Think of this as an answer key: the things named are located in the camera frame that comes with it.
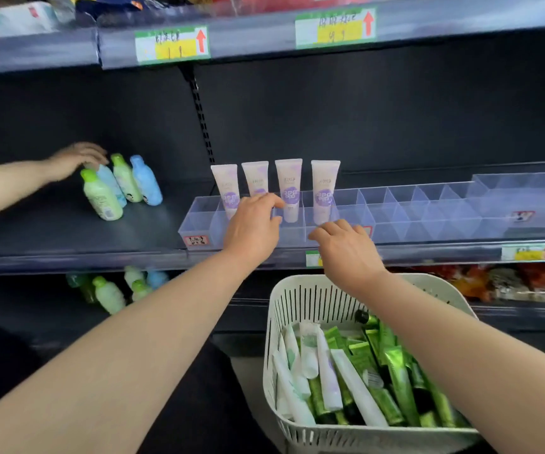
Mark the person's right forearm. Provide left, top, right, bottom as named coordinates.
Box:
left=348, top=271, right=545, bottom=454

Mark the row of orange snack packets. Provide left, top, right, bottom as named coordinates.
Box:
left=386, top=262, right=545, bottom=305

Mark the dark blue snack packet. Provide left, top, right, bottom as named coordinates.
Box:
left=67, top=0, right=174, bottom=21

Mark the another person's forearm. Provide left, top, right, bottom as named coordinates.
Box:
left=0, top=160, right=53, bottom=225

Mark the white slotted plastic basket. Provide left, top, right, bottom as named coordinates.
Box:
left=262, top=273, right=483, bottom=454

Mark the dark metal store shelf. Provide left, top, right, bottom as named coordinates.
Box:
left=0, top=0, right=545, bottom=355

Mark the pile of white tubes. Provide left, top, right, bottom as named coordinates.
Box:
left=272, top=321, right=390, bottom=428

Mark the person's left forearm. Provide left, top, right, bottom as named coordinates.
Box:
left=0, top=253, right=266, bottom=454

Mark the dark green bottle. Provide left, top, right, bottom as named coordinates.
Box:
left=66, top=272, right=97, bottom=305

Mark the pile of green tubes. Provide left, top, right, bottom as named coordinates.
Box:
left=307, top=310, right=472, bottom=428

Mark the person's right hand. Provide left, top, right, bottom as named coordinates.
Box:
left=308, top=219, right=390, bottom=299

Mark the person's left hand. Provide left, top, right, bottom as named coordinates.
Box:
left=223, top=193, right=286, bottom=270

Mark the slotted metal shelf upright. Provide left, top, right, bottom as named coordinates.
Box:
left=178, top=65, right=215, bottom=166

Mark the clear plastic divider tray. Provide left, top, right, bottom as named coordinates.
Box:
left=178, top=172, right=545, bottom=251

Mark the green cap lotion bottle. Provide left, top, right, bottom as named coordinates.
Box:
left=80, top=168, right=125, bottom=222
left=131, top=279, right=153, bottom=302
left=110, top=153, right=144, bottom=204
left=123, top=265, right=146, bottom=292
left=92, top=276, right=126, bottom=315

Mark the white carton box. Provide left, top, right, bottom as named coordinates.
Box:
left=0, top=2, right=61, bottom=38

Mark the blue lotion bottle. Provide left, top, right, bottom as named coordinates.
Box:
left=97, top=164, right=127, bottom=208
left=145, top=267, right=169, bottom=290
left=130, top=154, right=164, bottom=207

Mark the pink cosmetic tube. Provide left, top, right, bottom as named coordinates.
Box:
left=311, top=160, right=341, bottom=226
left=241, top=161, right=269, bottom=198
left=210, top=164, right=240, bottom=220
left=275, top=159, right=303, bottom=224

